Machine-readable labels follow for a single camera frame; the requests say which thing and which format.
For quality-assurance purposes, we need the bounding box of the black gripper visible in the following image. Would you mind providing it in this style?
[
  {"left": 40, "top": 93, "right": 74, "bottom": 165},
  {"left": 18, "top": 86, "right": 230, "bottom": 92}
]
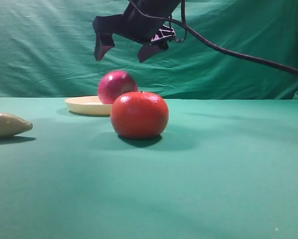
[{"left": 93, "top": 0, "right": 180, "bottom": 63}]

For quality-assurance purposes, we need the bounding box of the dark red apple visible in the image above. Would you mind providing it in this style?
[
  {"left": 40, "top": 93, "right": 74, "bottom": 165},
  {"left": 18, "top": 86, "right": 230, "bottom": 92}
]
[{"left": 98, "top": 70, "right": 138, "bottom": 104}]

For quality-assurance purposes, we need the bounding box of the pale yellow plate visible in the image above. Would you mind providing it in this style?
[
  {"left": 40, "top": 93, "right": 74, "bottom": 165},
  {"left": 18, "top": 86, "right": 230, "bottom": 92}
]
[{"left": 65, "top": 96, "right": 112, "bottom": 116}]

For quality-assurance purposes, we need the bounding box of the orange-red tangerine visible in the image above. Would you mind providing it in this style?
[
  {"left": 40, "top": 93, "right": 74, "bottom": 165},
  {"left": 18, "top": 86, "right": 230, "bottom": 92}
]
[{"left": 110, "top": 92, "right": 169, "bottom": 139}]

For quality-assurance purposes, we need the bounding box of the green backdrop cloth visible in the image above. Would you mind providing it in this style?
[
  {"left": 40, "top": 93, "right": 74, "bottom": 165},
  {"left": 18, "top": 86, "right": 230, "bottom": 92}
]
[{"left": 0, "top": 0, "right": 298, "bottom": 100}]

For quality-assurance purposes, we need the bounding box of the black cable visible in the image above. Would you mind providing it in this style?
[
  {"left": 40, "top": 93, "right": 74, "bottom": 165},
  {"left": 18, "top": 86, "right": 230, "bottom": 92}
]
[{"left": 128, "top": 0, "right": 298, "bottom": 81}]

